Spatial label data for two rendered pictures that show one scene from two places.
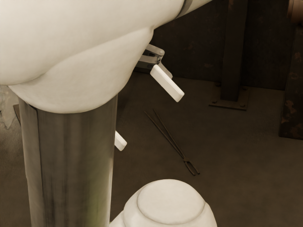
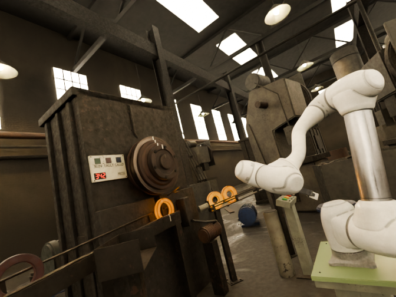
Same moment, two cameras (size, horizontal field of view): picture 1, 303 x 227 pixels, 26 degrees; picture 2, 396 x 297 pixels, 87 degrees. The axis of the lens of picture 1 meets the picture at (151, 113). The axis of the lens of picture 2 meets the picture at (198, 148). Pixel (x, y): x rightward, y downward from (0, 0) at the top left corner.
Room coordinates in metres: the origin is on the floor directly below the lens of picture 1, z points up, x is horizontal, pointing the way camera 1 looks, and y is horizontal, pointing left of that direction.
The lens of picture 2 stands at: (0.84, 1.20, 0.90)
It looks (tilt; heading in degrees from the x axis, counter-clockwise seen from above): 9 degrees up; 293
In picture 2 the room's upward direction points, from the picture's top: 14 degrees counter-clockwise
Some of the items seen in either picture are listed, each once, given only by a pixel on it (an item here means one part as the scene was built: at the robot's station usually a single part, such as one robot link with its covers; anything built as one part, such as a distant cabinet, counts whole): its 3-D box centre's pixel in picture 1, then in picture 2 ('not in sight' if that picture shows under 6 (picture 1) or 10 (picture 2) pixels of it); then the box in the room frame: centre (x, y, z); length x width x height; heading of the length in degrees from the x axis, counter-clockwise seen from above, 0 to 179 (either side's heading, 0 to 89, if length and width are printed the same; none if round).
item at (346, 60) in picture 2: not in sight; (362, 104); (-2.12, -8.36, 2.25); 0.92 x 0.92 x 4.50
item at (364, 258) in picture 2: not in sight; (350, 250); (0.71, -0.06, 0.41); 0.22 x 0.18 x 0.06; 74
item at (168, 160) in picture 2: not in sight; (164, 162); (1.73, -0.19, 1.12); 0.28 x 0.06 x 0.28; 78
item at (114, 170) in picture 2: not in sight; (108, 167); (2.00, 0.10, 1.15); 0.26 x 0.02 x 0.18; 78
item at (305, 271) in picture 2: not in sight; (297, 233); (0.96, -0.72, 0.31); 0.24 x 0.16 x 0.62; 78
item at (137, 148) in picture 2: not in sight; (155, 165); (1.83, -0.21, 1.12); 0.47 x 0.06 x 0.47; 78
